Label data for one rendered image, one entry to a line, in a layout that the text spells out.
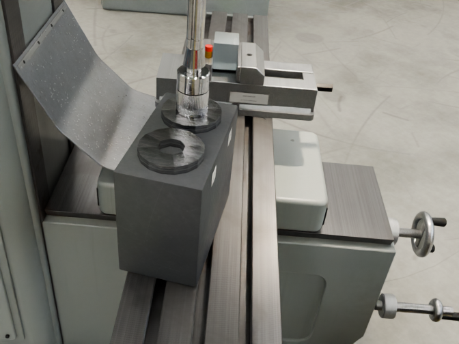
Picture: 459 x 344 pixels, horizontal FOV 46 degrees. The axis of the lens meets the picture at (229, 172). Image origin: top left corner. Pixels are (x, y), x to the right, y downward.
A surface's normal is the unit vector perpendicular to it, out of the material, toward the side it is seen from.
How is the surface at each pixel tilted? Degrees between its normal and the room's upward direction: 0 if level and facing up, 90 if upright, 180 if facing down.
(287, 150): 0
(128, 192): 90
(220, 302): 0
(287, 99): 90
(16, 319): 89
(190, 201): 90
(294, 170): 0
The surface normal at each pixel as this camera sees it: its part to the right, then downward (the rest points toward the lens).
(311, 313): -0.04, 0.61
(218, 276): 0.08, -0.79
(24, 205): 0.88, 0.34
